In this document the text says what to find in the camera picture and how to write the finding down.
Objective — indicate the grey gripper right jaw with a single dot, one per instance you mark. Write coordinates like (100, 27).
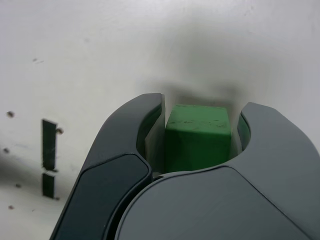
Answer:
(225, 205)

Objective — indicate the black tape strip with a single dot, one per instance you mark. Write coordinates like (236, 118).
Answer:
(48, 145)

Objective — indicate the green cube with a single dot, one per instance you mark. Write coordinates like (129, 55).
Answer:
(197, 140)

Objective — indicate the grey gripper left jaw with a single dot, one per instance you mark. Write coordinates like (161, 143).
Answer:
(112, 175)

